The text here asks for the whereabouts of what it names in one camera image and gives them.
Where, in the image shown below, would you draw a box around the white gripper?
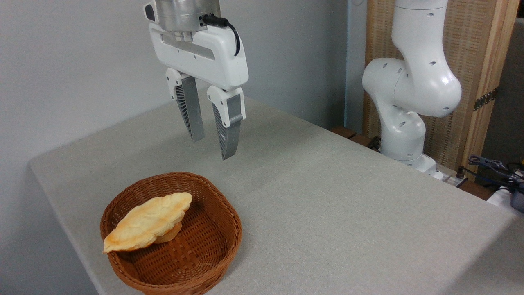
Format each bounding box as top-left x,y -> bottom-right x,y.
148,23 -> 249,161

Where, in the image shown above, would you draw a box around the long golden bread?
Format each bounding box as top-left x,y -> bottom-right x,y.
102,192 -> 193,254

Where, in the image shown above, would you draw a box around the small round rose-shaped bun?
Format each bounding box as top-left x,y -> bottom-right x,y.
154,221 -> 183,244

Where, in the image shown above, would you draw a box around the brown wicker basket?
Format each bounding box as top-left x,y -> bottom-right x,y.
100,172 -> 243,295

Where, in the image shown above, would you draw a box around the wooden woven screen panel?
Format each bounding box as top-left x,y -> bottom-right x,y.
364,0 -> 520,177

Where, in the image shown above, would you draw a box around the metal hinge on screen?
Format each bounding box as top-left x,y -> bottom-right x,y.
474,87 -> 499,111

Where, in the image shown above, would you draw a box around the white block under box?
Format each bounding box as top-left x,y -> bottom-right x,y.
487,186 -> 524,216

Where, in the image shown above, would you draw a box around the blue-grey box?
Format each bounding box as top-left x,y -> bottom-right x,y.
510,190 -> 524,213

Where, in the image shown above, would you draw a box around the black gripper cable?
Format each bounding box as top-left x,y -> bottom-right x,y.
203,14 -> 241,57

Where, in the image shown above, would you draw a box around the bundle of dark cables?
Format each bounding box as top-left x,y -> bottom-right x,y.
469,155 -> 524,187

